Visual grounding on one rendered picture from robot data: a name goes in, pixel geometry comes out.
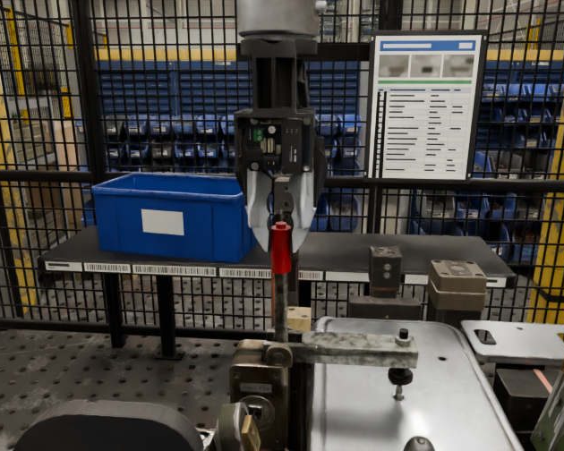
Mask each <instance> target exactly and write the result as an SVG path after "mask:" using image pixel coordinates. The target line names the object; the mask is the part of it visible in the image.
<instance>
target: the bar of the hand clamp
mask: <svg viewBox="0 0 564 451"><path fill-rule="evenodd" d="M287 332H288V342H274V334H275V329H267V332H266V339H267V341H264V343H263V360H264V361H266V352H267V349H268V348H269V346H271V345H273V344H284V345H288V346H289V347H290V348H291V350H292V352H293V362H307V363H324V364H341V365H358V366H374V367H391V368H389V370H388V378H389V380H390V381H391V382H392V383H394V384H396V385H399V386H405V385H408V384H410V383H412V381H413V376H414V374H413V372H412V371H410V369H416V366H417V361H418V356H419V352H418V349H417V346H416V343H415V340H414V337H413V336H409V335H408V329H406V328H401V329H399V334H397V335H378V334H359V333H340V332H321V331H302V330H287Z"/></svg>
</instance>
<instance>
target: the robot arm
mask: <svg viewBox="0 0 564 451"><path fill-rule="evenodd" d="M326 11H327V2H326V1H318V0H237V23H238V34H239V35H240V36H241V37H243V38H244V40H241V55H244V56H251V57H252V107H251V108H245V109H243V110H240V111H237V112H234V130H235V176H236V179H237V181H238V183H239V185H240V188H241V190H242V192H243V195H244V205H245V209H246V212H247V215H248V226H249V227H250V228H252V230H253V233H254V235H255V237H256V239H257V241H258V242H259V244H260V245H261V247H262V249H263V250H264V251H269V248H270V240H271V229H270V226H269V215H270V212H271V210H270V206H269V195H270V193H271V191H272V189H273V183H274V177H273V176H272V175H271V174H270V173H269V172H267V171H266V170H282V173H283V174H292V175H291V176H290V178H289V181H288V187H289V192H290V194H291V196H292V197H293V199H294V207H293V210H292V214H291V217H292V219H293V222H294V226H293V230H291V234H290V238H291V252H296V251H297V250H298V249H299V247H300V246H301V245H302V243H303V241H304V239H305V237H306V235H307V234H308V231H309V228H310V226H311V223H312V219H313V216H314V213H315V210H316V208H317V203H318V200H319V197H320V194H321V191H322V188H323V185H324V183H325V181H326V177H327V171H328V162H327V156H326V152H325V149H324V140H325V138H324V137H323V136H321V137H316V131H315V125H317V124H318V123H319V120H318V119H317V118H316V117H315V113H316V108H311V107H310V96H309V91H308V84H307V77H306V70H305V62H304V60H303V59H298V60H296V57H297V56H315V55H317V40H314V39H312V38H315V37H317V36H318V35H319V29H320V18H319V16H318V14H317V13H325V12H326ZM242 129H246V131H245V135H244V136H243V135H242Z"/></svg>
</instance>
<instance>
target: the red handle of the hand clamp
mask: <svg viewBox="0 0 564 451"><path fill-rule="evenodd" d="M290 234H291V226H290V225H286V222H282V221H280V222H276V224H275V225H273V226H272V227H271V271H272V272H273V273H274V274H275V334H274V342H288V332H287V273H289V272H290V271H291V238H290Z"/></svg>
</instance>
